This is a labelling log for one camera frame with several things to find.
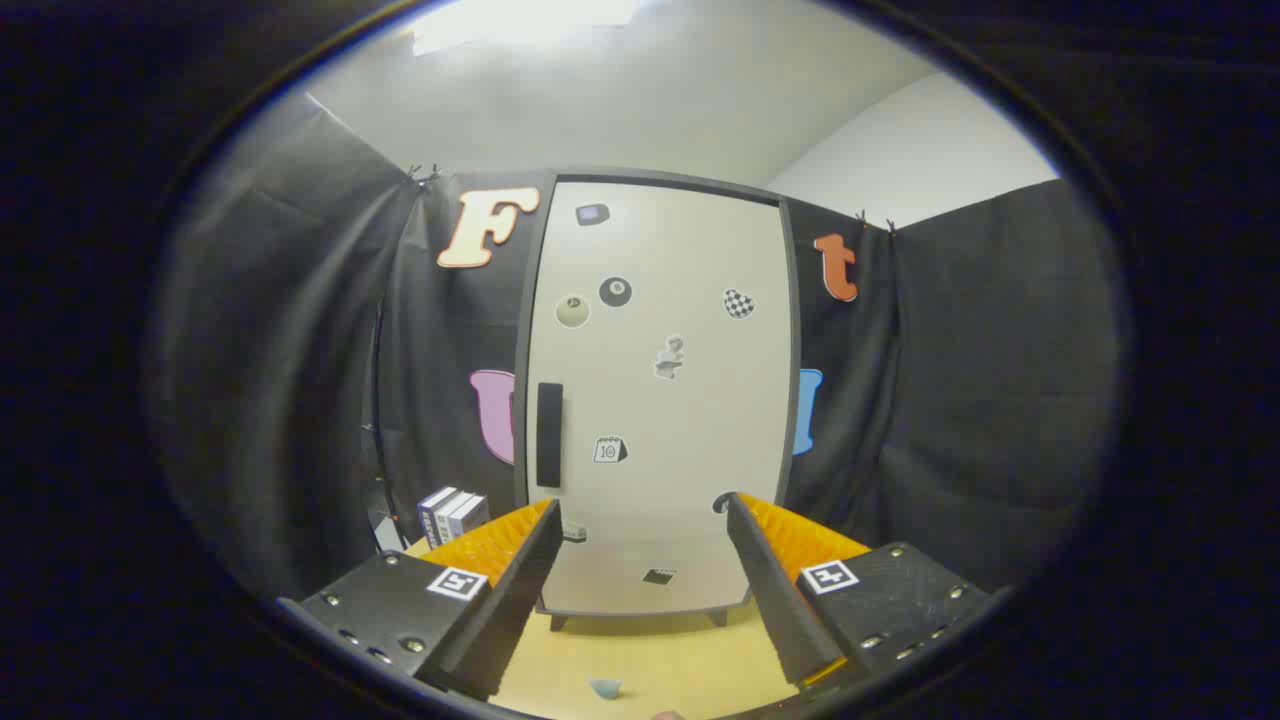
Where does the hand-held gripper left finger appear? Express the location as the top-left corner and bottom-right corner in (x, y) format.
(278, 497), (564, 701)

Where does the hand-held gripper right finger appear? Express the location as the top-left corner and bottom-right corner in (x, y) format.
(725, 492), (1001, 691)

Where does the black door handle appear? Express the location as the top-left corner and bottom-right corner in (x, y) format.
(536, 382), (564, 489)

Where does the white cabinet door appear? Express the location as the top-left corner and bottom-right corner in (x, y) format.
(527, 180), (796, 613)

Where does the white spine book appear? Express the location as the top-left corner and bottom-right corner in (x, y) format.
(435, 490), (473, 546)

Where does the blue spine book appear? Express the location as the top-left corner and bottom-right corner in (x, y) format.
(418, 486), (459, 549)

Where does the black backdrop cloth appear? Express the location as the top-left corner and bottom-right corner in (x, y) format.
(150, 95), (1126, 601)

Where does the dark grey cabinet body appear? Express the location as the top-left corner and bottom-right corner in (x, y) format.
(512, 168), (803, 631)

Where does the thin black cable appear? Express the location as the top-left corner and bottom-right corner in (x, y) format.
(365, 295), (396, 521)

